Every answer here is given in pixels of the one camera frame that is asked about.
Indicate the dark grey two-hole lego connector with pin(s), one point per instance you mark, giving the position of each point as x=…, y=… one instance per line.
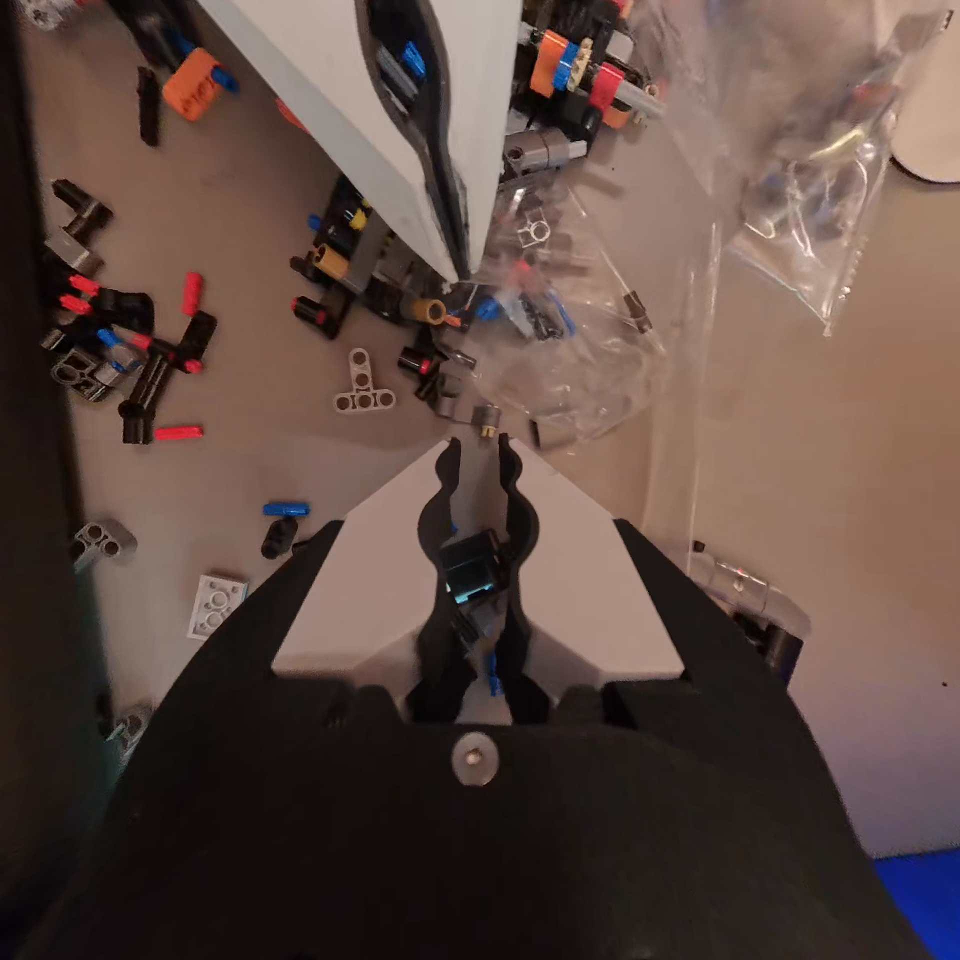
x=105, y=541

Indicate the clear bag of pieces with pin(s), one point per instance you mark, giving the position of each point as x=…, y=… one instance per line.
x=795, y=172

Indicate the black glossy lego piece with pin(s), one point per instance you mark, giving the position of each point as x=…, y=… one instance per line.
x=472, y=570

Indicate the light grey T-shaped lego beam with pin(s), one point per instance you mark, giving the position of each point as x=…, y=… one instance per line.
x=364, y=401

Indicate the small clear bag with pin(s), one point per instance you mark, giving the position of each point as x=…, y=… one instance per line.
x=585, y=360

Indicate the blue plastic bin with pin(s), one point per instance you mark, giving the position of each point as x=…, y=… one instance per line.
x=922, y=907

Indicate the grey lego connector assembly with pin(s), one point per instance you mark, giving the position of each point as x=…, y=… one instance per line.
x=780, y=645

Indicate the dark grey lego bracket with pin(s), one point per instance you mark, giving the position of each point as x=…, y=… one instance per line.
x=131, y=724

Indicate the black lego assembly yellow studs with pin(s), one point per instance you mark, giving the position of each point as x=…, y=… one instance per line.
x=352, y=262

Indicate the black two-hole lego connector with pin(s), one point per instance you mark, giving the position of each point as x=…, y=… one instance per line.
x=279, y=536

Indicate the wooden and white book stand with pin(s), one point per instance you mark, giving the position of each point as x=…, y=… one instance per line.
x=930, y=127

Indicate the black lego axle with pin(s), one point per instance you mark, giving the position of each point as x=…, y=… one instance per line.
x=148, y=105

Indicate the blue lego pin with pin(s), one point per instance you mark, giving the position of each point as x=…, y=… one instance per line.
x=285, y=508
x=491, y=671

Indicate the lego gear assembly orange pieces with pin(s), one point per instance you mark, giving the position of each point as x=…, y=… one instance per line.
x=570, y=67

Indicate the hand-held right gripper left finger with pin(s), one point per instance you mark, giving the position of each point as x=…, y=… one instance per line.
x=360, y=592

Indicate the pile of loose lego pieces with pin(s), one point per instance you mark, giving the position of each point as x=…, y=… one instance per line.
x=139, y=300

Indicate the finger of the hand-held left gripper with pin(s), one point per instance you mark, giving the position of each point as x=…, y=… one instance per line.
x=487, y=112
x=315, y=75

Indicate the black lego joint assembly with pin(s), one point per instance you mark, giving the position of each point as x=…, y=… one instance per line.
x=146, y=26

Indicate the orange lego piece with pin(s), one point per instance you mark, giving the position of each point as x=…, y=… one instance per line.
x=191, y=90
x=289, y=114

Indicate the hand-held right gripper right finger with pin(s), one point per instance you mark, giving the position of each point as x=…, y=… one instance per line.
x=592, y=600

